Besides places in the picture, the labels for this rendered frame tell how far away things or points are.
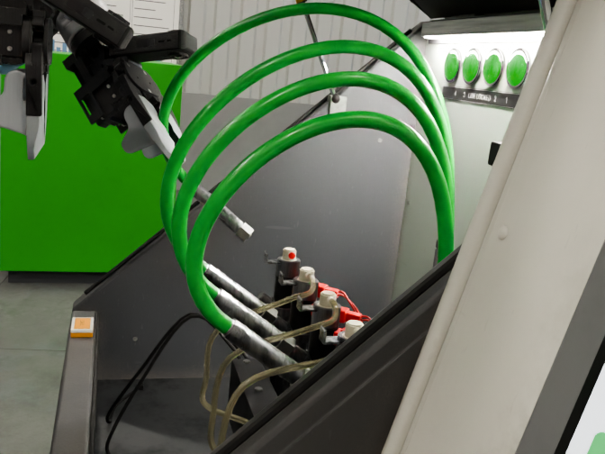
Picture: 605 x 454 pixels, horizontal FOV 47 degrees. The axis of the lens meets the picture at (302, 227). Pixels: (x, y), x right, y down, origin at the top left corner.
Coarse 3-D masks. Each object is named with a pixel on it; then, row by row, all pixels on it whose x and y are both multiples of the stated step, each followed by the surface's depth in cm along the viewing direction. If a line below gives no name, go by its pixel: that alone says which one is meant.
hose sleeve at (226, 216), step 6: (198, 186) 91; (198, 192) 91; (204, 192) 91; (198, 198) 91; (204, 198) 91; (222, 210) 91; (228, 210) 91; (222, 216) 91; (228, 216) 91; (234, 216) 91; (222, 222) 92; (228, 222) 91; (234, 222) 91; (240, 222) 91; (234, 228) 91
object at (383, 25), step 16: (256, 16) 86; (272, 16) 85; (288, 16) 85; (352, 16) 84; (368, 16) 84; (224, 32) 86; (240, 32) 87; (384, 32) 84; (400, 32) 84; (208, 48) 87; (416, 48) 84; (192, 64) 88; (416, 64) 84; (176, 80) 88; (432, 80) 84; (160, 112) 90; (448, 128) 85
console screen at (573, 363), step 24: (600, 264) 35; (600, 288) 35; (576, 312) 36; (600, 312) 34; (576, 336) 36; (600, 336) 34; (576, 360) 35; (600, 360) 34; (552, 384) 36; (576, 384) 35; (600, 384) 33; (552, 408) 36; (576, 408) 34; (600, 408) 33; (528, 432) 37; (552, 432) 35; (576, 432) 34; (600, 432) 32
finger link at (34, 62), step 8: (40, 32) 69; (32, 40) 69; (40, 40) 69; (32, 48) 68; (40, 48) 68; (32, 56) 68; (40, 56) 68; (32, 64) 68; (40, 64) 68; (32, 72) 68; (40, 72) 68; (40, 80) 68; (32, 88) 68; (40, 88) 69; (32, 96) 69; (40, 96) 69; (32, 104) 70; (40, 104) 70; (32, 112) 70; (40, 112) 70
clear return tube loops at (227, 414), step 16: (272, 304) 72; (336, 304) 66; (336, 320) 66; (272, 336) 64; (288, 336) 64; (208, 352) 71; (240, 352) 63; (208, 368) 71; (224, 368) 63; (272, 368) 57; (288, 368) 57; (304, 368) 58; (240, 384) 57; (224, 416) 57; (208, 432) 64; (224, 432) 57
